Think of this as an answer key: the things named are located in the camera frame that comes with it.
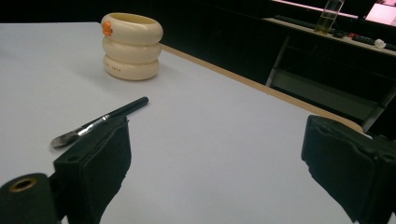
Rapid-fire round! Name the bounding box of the black makeup brush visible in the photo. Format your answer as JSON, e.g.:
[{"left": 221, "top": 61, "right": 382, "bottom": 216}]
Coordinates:
[{"left": 49, "top": 96, "right": 149, "bottom": 149}]

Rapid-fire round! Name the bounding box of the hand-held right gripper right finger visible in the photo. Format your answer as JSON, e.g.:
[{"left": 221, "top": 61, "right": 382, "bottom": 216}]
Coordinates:
[{"left": 300, "top": 114, "right": 396, "bottom": 224}]

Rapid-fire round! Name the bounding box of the dark side table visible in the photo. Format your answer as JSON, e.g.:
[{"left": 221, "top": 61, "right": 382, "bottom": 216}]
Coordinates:
[{"left": 262, "top": 15, "right": 396, "bottom": 58}]

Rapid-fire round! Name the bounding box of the glass bottle of yellow liquid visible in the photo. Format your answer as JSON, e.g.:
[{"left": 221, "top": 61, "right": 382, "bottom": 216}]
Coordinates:
[{"left": 314, "top": 0, "right": 346, "bottom": 35}]

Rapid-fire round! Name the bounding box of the lit monitor screen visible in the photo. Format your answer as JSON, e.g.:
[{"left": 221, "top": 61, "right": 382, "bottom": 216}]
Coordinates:
[{"left": 364, "top": 0, "right": 396, "bottom": 27}]

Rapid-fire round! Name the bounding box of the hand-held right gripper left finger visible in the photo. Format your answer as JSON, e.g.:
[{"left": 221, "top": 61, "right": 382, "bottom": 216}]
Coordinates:
[{"left": 52, "top": 115, "right": 133, "bottom": 224}]

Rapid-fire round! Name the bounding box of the metal frame stand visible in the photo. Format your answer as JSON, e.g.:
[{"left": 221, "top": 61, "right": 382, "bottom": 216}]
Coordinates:
[{"left": 265, "top": 35, "right": 396, "bottom": 134}]

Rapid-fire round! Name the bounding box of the cream ringed brush holder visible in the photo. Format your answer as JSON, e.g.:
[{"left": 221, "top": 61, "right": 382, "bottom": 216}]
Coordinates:
[{"left": 100, "top": 12, "right": 164, "bottom": 81}]

